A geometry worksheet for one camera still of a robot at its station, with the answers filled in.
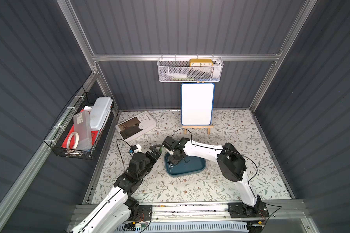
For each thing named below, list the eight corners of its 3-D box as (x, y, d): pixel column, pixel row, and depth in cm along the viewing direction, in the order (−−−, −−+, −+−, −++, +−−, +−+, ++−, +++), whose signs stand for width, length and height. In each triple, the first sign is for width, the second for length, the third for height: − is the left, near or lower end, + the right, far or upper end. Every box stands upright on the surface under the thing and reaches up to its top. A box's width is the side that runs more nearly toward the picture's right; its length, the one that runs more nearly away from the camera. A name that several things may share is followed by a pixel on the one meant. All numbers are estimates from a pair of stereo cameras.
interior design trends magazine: (125, 143, 102) (123, 140, 99) (116, 128, 111) (115, 125, 108) (157, 126, 112) (156, 123, 109) (147, 113, 121) (146, 110, 118)
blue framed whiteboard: (181, 131, 109) (182, 97, 83) (181, 117, 118) (181, 82, 92) (208, 131, 109) (218, 97, 83) (206, 117, 118) (214, 82, 92)
